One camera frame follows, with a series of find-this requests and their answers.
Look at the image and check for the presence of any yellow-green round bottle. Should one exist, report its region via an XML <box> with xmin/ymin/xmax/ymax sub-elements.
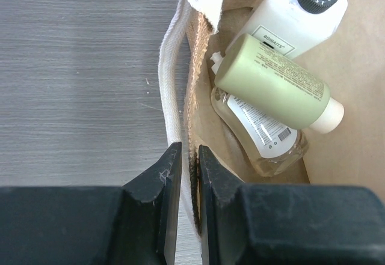
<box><xmin>211</xmin><ymin>34</ymin><xmax>345</xmax><ymax>134</ymax></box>

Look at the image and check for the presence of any white square bottle black cap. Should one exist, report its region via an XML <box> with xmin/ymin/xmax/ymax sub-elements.
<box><xmin>237</xmin><ymin>0</ymin><xmax>348</xmax><ymax>59</ymax></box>

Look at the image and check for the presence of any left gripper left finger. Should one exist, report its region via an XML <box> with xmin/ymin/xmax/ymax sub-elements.
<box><xmin>1</xmin><ymin>142</ymin><xmax>182</xmax><ymax>264</ymax></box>

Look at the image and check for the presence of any clear amber liquid bottle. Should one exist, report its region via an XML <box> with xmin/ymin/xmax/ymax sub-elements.
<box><xmin>211</xmin><ymin>87</ymin><xmax>309</xmax><ymax>177</ymax></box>

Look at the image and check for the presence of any brown canvas bag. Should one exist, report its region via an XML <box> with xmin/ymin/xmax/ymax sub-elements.
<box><xmin>158</xmin><ymin>0</ymin><xmax>385</xmax><ymax>239</ymax></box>

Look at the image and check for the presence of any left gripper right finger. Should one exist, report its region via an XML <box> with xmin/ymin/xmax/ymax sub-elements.
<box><xmin>199</xmin><ymin>146</ymin><xmax>384</xmax><ymax>264</ymax></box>

